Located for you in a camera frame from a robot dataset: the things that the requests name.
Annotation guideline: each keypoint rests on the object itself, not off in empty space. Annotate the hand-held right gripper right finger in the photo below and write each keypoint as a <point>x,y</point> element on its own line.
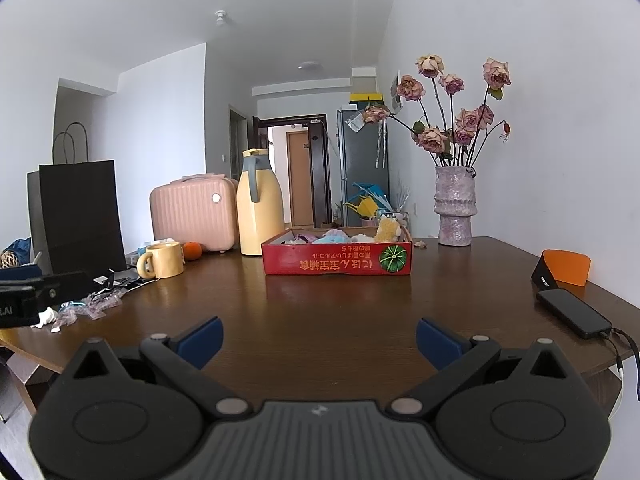
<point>436,342</point>

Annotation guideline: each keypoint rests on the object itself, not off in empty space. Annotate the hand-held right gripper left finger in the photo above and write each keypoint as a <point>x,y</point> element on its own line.
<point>202,341</point>

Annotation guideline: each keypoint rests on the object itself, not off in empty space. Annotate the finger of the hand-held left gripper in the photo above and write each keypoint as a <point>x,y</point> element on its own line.
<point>65,287</point>
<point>20,275</point>

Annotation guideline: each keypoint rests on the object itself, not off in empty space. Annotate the pastel plush toy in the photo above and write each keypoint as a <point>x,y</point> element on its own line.
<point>387,230</point>

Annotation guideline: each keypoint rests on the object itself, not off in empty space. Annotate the red cardboard box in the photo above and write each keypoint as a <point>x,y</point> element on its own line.
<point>335,260</point>

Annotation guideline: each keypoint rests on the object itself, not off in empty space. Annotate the blue cloth bag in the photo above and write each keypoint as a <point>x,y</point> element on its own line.
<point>20,247</point>

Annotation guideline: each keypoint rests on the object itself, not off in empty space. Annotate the white crumpled paper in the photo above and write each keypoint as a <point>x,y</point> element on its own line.
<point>46,317</point>

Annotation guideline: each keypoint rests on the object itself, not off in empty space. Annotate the pile of clear wrappers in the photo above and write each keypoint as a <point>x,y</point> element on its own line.
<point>92,305</point>

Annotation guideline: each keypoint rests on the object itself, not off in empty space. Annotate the black card with label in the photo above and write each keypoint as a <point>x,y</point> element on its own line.
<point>125,280</point>

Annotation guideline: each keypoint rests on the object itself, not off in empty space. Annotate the black paper bag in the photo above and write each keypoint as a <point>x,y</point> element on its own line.
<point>82,215</point>

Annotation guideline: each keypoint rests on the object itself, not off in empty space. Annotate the yellow mug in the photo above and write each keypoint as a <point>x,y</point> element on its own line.
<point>167,260</point>

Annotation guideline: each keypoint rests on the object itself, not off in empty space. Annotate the orange fruit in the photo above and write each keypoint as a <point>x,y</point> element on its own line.
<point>192,251</point>

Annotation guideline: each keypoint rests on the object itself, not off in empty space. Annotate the pink suitcase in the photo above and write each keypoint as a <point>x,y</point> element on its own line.
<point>192,215</point>

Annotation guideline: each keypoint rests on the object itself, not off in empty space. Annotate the purple vase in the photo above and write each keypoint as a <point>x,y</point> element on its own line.
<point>454,210</point>

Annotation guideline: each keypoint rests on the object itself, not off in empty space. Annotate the yellow thermos jug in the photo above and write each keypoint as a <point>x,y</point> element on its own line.
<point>260,220</point>

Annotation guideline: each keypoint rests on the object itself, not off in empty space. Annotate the black power bank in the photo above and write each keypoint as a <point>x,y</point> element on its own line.
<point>575,312</point>

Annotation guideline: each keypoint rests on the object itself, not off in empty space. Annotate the orange black device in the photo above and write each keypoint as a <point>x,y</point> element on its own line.
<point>567,267</point>

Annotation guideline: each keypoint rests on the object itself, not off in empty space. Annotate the grey fridge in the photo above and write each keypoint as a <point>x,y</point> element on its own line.
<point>362,170</point>

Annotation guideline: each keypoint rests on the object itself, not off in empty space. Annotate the brown wooden door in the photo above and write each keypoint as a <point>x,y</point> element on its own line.
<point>299,180</point>

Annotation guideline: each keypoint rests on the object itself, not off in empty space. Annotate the dried rose bouquet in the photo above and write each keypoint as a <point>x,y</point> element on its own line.
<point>450,130</point>

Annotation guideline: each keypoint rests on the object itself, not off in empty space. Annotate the paper note on fridge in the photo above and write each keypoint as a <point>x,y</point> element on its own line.
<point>356,121</point>

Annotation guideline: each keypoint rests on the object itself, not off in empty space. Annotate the yellow box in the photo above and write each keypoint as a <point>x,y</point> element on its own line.
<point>366,97</point>

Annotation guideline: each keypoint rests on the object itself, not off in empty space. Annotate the round ceiling light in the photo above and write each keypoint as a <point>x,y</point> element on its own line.
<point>309,65</point>

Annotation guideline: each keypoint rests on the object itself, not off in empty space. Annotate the ceiling sprinkler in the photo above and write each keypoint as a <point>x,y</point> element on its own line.
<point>221,17</point>

